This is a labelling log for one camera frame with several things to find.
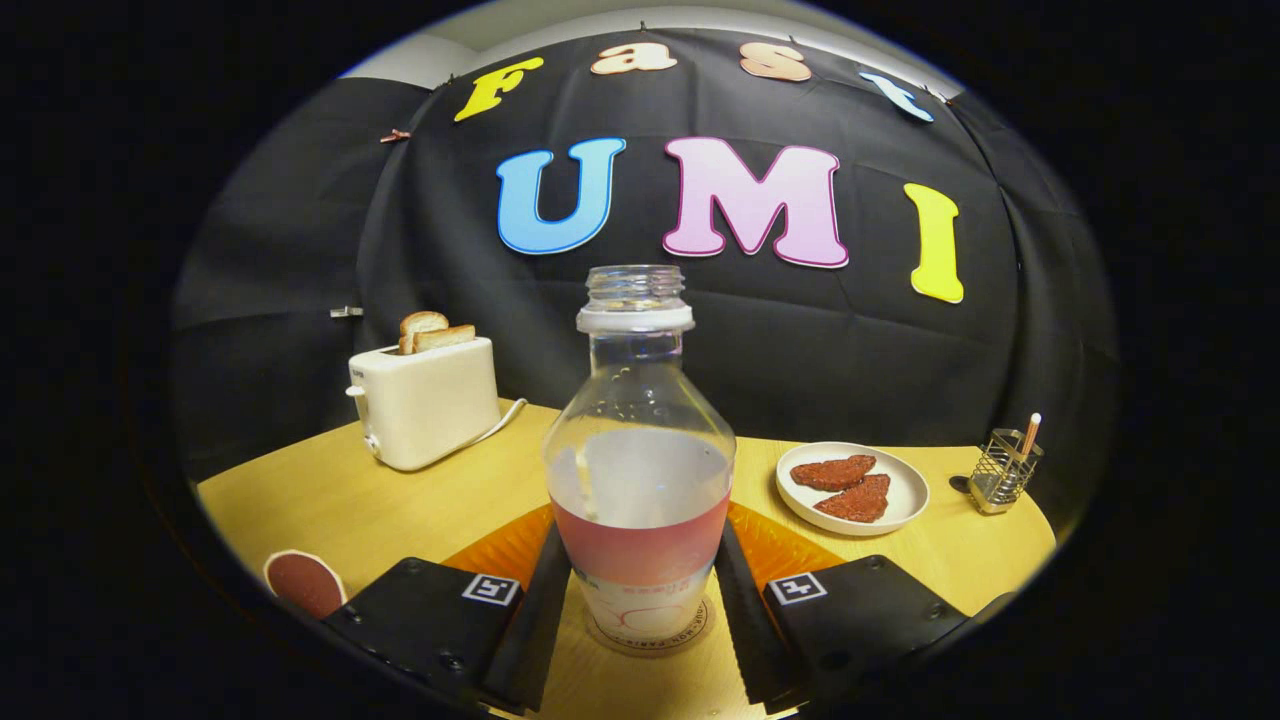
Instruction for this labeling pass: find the clear juice bottle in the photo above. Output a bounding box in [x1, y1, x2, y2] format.
[541, 264, 738, 641]

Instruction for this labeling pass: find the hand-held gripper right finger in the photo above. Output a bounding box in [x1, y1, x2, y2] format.
[712, 503, 1016, 716]

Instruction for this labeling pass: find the white round plate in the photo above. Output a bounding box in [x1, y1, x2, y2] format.
[775, 441, 931, 538]

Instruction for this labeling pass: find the round cork coaster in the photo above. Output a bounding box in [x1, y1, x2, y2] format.
[585, 595, 716, 658]

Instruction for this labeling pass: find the wooden table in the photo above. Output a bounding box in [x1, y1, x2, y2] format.
[195, 400, 1058, 720]

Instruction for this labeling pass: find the cream cup with wooden handle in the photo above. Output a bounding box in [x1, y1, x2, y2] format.
[262, 549, 349, 621]

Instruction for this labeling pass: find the red meat slice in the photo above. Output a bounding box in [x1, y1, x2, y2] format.
[813, 474, 891, 524]
[790, 454, 878, 492]

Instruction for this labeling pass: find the toast slice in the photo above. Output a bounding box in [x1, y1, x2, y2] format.
[412, 324, 477, 355]
[399, 311, 451, 356]

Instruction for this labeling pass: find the white toaster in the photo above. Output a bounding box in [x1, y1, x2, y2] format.
[346, 336, 502, 473]

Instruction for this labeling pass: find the metal wire holder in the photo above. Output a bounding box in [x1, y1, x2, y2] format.
[966, 428, 1045, 516]

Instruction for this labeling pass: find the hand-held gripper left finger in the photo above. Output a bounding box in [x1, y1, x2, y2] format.
[318, 503, 573, 716]

